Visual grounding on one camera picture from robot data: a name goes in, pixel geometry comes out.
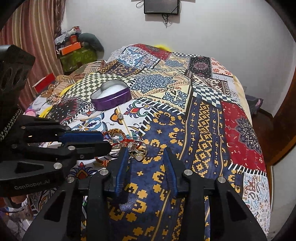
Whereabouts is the yellow pillow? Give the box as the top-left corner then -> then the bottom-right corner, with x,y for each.
154,44 -> 172,52

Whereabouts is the colourful patchwork bedspread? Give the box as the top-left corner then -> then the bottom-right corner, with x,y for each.
30,44 -> 270,240

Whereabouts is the black left camera box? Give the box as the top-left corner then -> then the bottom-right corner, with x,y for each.
1,45 -> 36,141

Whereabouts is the small black wall monitor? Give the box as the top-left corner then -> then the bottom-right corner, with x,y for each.
144,0 -> 180,15

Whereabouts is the wooden wardrobe with cabinets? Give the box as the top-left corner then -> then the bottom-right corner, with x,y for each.
252,67 -> 296,167

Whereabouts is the purple heart-shaped tin box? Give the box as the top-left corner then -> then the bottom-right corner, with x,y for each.
90,79 -> 132,111

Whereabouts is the pile of bangles and rings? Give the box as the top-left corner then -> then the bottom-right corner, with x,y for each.
111,136 -> 149,162

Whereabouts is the orange shoe box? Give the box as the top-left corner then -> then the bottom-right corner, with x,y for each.
60,42 -> 81,56

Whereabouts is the red and white box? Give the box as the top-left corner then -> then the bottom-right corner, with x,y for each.
33,73 -> 56,94

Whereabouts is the red braided bracelet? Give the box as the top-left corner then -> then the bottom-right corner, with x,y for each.
94,128 -> 139,167

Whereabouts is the striped brown curtain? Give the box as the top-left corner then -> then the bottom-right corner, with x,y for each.
1,1 -> 66,110

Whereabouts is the green patterned storage box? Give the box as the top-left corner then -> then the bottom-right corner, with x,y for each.
60,47 -> 97,72

